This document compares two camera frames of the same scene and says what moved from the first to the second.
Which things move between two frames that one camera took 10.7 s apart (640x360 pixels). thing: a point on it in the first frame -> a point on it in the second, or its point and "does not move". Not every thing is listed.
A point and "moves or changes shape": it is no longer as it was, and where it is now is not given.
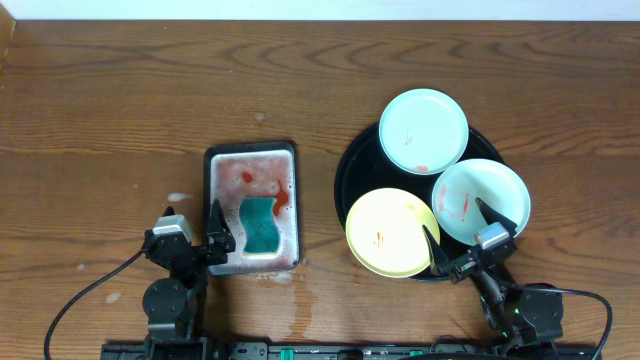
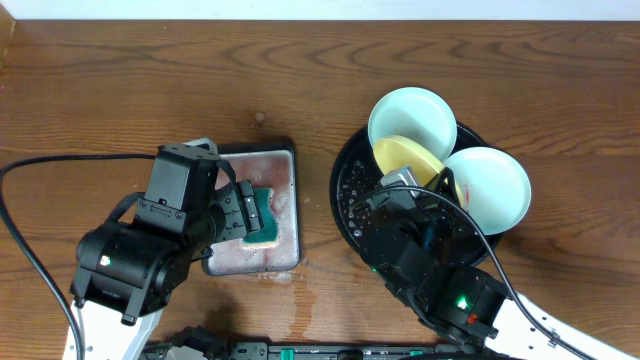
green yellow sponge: [261, 229] moves or changes shape
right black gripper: [440, 262] -> [447, 212]
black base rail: [350, 351] does not move
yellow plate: [385, 233] moves or changes shape
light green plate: [496, 185] moves or changes shape
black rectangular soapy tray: [256, 187] does not move
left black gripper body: [218, 260] -> [240, 216]
